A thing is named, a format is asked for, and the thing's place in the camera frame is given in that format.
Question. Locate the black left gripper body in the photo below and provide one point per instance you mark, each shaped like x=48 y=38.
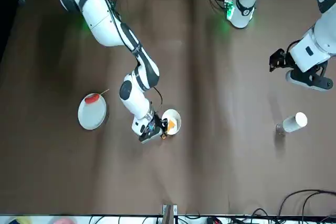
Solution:
x=291 y=58

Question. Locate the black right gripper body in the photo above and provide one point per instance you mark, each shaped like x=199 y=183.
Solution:
x=157 y=119

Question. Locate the white oil pot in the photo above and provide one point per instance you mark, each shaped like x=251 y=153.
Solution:
x=291 y=124

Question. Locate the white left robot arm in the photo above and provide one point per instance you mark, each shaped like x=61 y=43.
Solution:
x=242 y=15

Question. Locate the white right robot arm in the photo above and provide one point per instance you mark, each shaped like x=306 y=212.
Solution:
x=99 y=19

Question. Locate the small white bowl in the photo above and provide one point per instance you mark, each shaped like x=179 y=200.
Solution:
x=172 y=113

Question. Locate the white round plate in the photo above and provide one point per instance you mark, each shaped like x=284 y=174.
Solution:
x=90 y=116

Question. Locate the red sausage on skewer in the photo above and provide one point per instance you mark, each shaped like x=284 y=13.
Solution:
x=92 y=99

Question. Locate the green-lit connector board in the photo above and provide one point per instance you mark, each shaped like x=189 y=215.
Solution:
x=229 y=9

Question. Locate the pink plate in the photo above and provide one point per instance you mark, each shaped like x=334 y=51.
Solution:
x=63 y=221

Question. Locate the yellow plate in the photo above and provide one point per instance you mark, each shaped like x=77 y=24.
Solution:
x=21 y=221

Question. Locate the aluminium frame post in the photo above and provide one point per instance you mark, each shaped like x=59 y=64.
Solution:
x=169 y=214

